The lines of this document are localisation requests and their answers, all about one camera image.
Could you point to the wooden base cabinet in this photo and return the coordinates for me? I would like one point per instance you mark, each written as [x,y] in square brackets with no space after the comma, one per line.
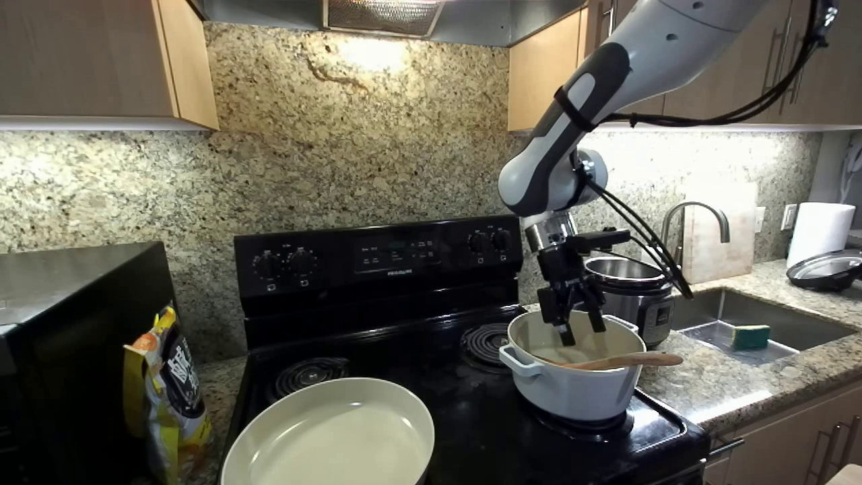
[782,440]

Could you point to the black pressure cooker lid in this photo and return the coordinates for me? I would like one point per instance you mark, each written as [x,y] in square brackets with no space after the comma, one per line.
[825,271]

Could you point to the grey sink tray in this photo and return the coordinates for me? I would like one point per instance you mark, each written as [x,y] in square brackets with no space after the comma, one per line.
[711,335]

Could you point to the curved steel faucet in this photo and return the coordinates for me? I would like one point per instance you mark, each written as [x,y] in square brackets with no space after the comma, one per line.
[715,207]

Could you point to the green yellow sponge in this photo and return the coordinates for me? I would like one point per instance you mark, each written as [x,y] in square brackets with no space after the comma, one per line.
[750,337]

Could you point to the wooden wall cabinet above microwave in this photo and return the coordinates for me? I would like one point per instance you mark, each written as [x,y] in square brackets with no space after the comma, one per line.
[91,54]

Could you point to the steel range hood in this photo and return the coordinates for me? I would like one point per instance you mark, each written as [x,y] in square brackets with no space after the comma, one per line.
[270,9]

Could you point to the black electric stove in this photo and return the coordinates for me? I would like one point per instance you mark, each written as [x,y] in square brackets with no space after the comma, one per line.
[378,259]

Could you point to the black microwave oven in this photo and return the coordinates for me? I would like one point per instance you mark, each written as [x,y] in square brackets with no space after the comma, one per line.
[72,360]

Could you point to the white paper towel roll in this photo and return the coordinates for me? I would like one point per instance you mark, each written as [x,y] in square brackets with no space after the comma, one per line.
[821,233]

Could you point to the yellow black snack bag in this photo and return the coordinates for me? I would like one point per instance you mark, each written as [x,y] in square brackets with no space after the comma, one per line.
[171,405]

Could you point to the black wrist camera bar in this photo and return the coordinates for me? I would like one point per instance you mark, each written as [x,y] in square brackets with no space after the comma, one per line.
[598,237]

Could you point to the steel kitchen sink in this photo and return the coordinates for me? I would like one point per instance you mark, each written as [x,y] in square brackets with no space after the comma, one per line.
[790,314]

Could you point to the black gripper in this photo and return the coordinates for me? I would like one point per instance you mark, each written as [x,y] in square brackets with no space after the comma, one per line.
[568,272]

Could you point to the white wall outlet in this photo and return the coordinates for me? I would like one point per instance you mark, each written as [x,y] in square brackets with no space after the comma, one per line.
[787,215]

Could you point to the silver pressure cooker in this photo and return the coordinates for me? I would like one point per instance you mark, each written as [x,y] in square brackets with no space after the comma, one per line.
[638,292]

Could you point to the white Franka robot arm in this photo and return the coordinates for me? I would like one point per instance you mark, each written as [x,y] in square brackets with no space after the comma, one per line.
[568,136]

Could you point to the pale cutting board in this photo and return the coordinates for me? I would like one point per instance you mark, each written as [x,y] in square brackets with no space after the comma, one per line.
[711,259]

